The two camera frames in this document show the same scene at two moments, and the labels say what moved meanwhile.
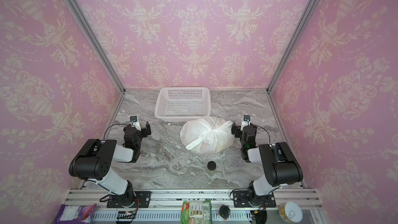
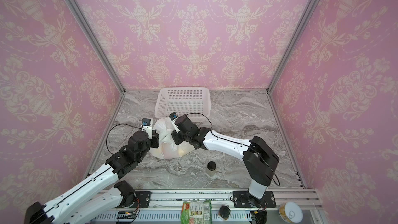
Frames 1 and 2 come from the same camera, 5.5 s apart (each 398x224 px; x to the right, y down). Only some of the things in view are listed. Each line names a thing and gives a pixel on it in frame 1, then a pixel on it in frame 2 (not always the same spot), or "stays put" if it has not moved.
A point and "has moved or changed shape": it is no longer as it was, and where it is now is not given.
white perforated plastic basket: x=183 y=104 stays put
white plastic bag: x=208 y=136 has moved or changed shape
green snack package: x=196 y=212 stays put
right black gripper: x=239 y=131 → x=176 y=137
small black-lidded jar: x=211 y=167 stays put
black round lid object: x=224 y=212 stays put
